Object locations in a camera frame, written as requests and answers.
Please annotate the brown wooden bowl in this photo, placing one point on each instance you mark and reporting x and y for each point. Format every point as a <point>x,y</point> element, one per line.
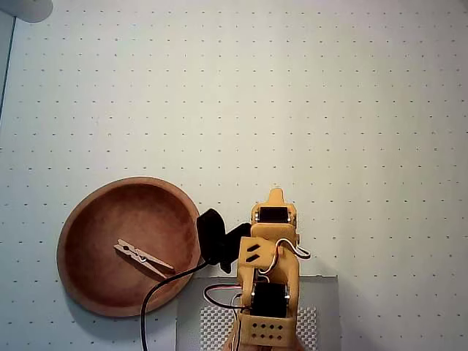
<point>109,204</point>

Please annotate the white cylindrical object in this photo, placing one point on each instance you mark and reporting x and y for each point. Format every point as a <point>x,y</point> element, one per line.
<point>33,9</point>

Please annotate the yellow gripper with servo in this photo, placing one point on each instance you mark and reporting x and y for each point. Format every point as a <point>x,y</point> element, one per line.
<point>273,229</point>

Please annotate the grey base plate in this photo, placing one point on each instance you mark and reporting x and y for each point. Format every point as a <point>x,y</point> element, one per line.
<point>321,292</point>

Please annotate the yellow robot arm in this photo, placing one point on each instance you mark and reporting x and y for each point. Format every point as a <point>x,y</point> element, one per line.
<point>290,270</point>

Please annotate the white dotted grid mat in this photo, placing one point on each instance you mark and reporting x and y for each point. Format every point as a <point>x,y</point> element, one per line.
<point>219,91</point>

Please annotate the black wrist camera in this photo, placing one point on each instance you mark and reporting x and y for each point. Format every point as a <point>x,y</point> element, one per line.
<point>212,234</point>

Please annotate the yellow slotted camera mount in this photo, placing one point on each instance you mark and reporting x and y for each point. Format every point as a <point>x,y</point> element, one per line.
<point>267,252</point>

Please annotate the white grid anti-slip mat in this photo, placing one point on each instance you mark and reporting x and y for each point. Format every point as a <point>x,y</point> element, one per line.
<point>215,325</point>

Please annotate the tan robot base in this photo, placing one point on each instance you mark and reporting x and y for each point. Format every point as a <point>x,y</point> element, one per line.
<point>230,346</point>

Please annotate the wooden clothespin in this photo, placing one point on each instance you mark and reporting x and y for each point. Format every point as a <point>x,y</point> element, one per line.
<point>142,257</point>

